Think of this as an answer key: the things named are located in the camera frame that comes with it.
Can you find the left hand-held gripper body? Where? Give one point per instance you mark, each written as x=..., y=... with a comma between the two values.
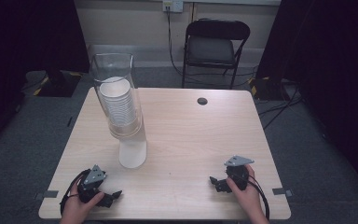
x=92, y=179

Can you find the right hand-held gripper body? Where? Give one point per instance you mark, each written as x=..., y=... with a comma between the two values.
x=238, y=174

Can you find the person's right hand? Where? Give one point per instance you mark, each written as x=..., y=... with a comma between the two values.
x=249, y=199

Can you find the person's left hand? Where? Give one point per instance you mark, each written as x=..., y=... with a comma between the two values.
x=76, y=208

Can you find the grey tape strip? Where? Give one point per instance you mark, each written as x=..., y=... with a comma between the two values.
x=47, y=194
x=281, y=192

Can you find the clear tube cup dispenser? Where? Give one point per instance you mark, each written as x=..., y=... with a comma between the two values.
x=130, y=146

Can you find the stack of white paper cups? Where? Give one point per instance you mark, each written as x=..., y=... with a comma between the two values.
x=118, y=102

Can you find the black stand base striped tape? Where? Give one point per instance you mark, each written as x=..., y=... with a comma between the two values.
x=265, y=88
x=57, y=84

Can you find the black folding chair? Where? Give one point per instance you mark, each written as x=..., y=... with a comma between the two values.
x=211, y=49

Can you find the black curtain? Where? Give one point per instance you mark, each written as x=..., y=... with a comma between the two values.
x=28, y=37
x=329, y=62

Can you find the white wall socket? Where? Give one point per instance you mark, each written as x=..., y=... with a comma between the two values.
x=172, y=5

